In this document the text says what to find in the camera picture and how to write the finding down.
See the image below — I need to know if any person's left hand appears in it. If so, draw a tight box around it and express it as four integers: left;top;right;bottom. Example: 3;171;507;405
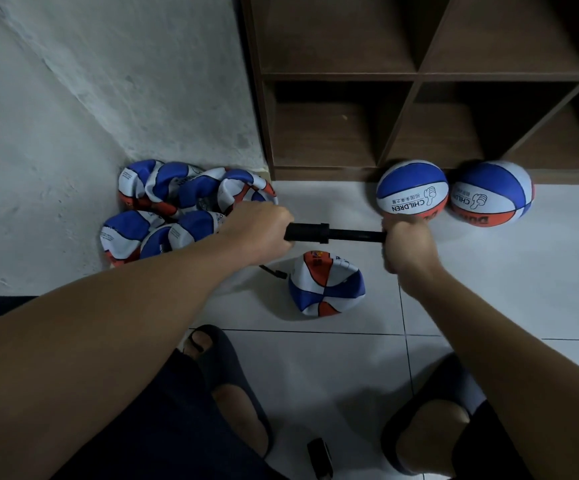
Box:
218;201;297;268

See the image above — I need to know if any person's right hand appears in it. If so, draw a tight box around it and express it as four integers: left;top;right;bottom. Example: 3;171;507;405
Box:
381;215;443;298

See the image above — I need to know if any black hand pump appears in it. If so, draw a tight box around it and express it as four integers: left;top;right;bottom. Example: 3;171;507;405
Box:
258;221;389;280

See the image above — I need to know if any brown wooden cubby shelf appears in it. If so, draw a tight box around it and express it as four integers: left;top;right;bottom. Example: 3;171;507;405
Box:
238;0;579;186

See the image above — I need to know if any person's left forearm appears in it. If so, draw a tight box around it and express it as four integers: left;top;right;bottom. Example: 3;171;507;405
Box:
0;235;249;480

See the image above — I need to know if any person's right forearm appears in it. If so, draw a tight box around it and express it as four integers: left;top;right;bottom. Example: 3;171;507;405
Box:
399;267;579;480

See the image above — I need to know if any person's left foot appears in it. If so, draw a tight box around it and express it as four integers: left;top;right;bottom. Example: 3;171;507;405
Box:
184;331;271;456

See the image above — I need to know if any black sandal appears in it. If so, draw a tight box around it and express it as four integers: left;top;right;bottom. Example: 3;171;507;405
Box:
180;323;277;462
380;353;491;480

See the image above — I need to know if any small black object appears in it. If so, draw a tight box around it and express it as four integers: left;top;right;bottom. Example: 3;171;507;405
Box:
306;437;335;480

